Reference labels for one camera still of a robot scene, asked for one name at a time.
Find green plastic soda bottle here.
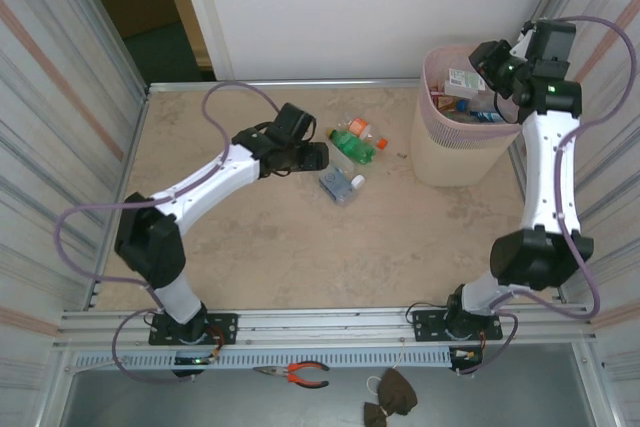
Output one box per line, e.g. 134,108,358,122
326,128,379,167

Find blue square bottle white cap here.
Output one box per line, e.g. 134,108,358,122
318,168,366,206

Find blue label bottle white cap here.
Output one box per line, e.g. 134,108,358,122
469,109,507,124

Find beige slotted bin pink liner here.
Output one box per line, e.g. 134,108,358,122
410,45,532,188

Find small controller board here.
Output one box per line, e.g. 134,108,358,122
172,352,221,369
448,346,485,373

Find brown cloth mask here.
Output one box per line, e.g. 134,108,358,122
375,367,419,418

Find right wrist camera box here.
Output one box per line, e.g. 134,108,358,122
509,21,536,57

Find aluminium table edge rail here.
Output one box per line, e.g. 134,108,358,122
148,78,424,94
89,88,152,311

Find white door frame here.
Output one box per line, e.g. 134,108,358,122
172,0,235,82

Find long aluminium mounting rail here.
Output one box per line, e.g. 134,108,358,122
54,302,599,351

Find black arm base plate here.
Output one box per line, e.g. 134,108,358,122
410,307,504,343
148,313,239,347

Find white slotted cable duct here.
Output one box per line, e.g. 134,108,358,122
73,349,451,371

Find thin white string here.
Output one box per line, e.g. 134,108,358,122
367,339,407,396

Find orange handled pliers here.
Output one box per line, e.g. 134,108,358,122
252,360,331,390

